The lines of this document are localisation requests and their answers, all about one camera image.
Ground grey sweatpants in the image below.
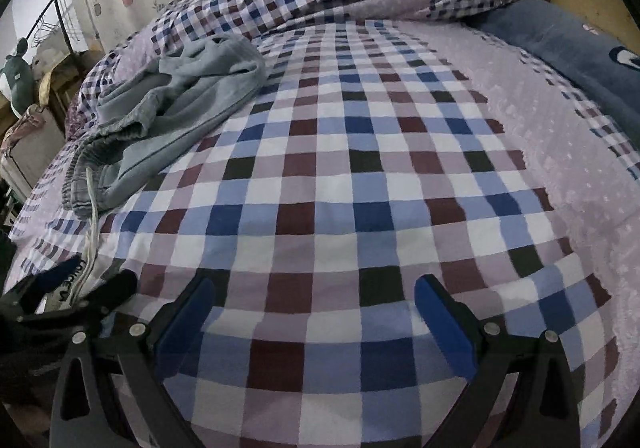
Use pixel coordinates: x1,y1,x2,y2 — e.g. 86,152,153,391
62,34,267,220

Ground black clothes rack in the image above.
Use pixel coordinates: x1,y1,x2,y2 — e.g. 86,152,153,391
26,0,88,79

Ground grey suitcase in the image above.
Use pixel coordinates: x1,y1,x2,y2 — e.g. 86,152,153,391
1,104,65,202

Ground checkered purple bed sheet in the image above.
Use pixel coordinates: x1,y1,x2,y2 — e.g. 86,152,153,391
2,17,640,448

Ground dark blue pillow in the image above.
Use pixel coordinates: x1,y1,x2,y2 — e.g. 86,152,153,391
469,0,639,110

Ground wooden bed frame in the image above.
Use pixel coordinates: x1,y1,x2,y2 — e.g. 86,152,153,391
552,0,640,53

